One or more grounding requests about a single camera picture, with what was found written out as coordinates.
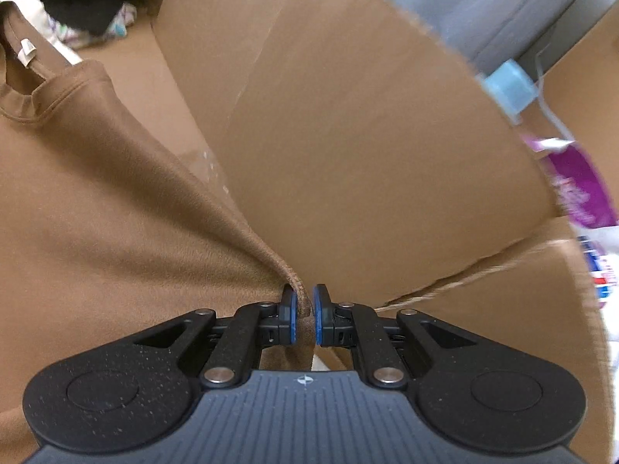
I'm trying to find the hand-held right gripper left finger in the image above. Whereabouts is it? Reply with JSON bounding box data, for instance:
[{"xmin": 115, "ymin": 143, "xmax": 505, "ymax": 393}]
[{"xmin": 126, "ymin": 284, "xmax": 299, "ymax": 390}]

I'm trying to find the purple packet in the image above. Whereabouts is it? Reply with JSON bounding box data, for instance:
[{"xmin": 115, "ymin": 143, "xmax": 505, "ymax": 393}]
[{"xmin": 525, "ymin": 135, "xmax": 619, "ymax": 310}]

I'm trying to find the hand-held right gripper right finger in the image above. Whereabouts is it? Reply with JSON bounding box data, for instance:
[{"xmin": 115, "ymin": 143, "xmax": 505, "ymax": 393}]
[{"xmin": 314, "ymin": 284, "xmax": 479, "ymax": 390}]

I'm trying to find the black cloth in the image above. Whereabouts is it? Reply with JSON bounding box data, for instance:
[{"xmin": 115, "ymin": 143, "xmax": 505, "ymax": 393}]
[{"xmin": 41, "ymin": 0, "xmax": 124, "ymax": 34}]

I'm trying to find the upright cardboard sheet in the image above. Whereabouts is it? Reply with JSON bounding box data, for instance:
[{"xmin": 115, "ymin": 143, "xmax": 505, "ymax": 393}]
[{"xmin": 520, "ymin": 10, "xmax": 619, "ymax": 150}]

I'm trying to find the white bottle with blue cap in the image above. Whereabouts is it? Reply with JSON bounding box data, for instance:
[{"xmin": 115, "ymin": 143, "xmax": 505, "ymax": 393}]
[{"xmin": 484, "ymin": 60, "xmax": 537, "ymax": 121}]

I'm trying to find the folded cardboard sheet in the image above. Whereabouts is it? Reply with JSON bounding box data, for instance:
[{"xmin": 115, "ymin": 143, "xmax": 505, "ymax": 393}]
[{"xmin": 72, "ymin": 0, "xmax": 612, "ymax": 464}]

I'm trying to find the brown printed t-shirt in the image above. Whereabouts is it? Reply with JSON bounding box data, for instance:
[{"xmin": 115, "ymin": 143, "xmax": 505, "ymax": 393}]
[{"xmin": 0, "ymin": 2, "xmax": 313, "ymax": 464}]

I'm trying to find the grey wrapped panel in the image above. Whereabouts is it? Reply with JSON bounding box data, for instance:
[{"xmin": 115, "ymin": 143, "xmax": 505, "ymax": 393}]
[{"xmin": 333, "ymin": 0, "xmax": 610, "ymax": 66}]

